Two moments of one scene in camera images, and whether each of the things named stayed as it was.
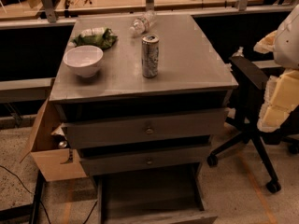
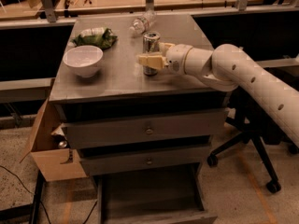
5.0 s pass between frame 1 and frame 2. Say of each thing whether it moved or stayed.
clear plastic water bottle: stayed
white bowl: stayed
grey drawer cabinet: stayed
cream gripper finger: moved
